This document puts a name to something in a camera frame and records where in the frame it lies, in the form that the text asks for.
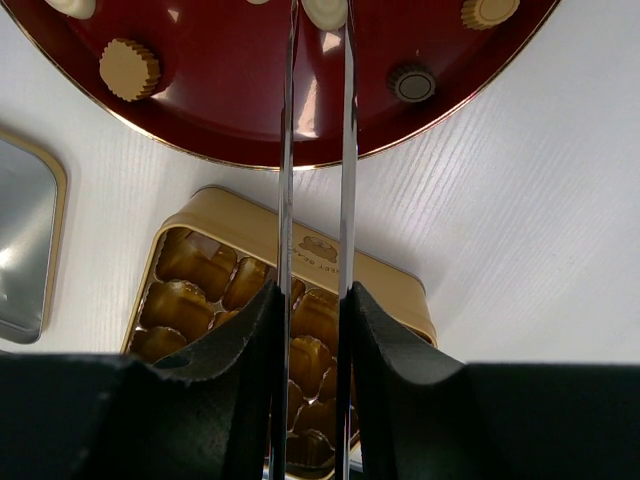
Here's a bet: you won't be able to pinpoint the silver square box lid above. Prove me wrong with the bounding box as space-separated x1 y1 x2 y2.
1 129 67 344

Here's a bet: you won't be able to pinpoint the tan round fluted chocolate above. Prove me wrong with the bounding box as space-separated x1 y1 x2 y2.
99 38 161 102

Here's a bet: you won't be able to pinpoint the dark round fluted chocolate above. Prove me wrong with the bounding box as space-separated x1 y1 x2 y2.
387 64 436 103

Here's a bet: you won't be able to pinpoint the round red plate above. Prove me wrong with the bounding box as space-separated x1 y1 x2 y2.
4 1 556 169

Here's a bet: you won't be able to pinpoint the gold chocolate box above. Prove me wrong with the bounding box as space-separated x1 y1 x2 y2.
119 185 439 476

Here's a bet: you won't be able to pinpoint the white oval chocolate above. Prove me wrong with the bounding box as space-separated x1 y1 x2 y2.
302 0 348 31
46 0 96 20

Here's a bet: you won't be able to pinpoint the metal tongs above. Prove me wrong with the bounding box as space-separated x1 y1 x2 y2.
269 1 359 479

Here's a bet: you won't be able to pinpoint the tan round chocolate right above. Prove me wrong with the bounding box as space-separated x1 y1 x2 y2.
461 0 520 30

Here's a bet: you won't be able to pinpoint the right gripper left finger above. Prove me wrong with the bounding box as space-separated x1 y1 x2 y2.
1 284 280 479

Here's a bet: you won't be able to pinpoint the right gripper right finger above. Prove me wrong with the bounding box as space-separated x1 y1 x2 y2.
347 284 639 479

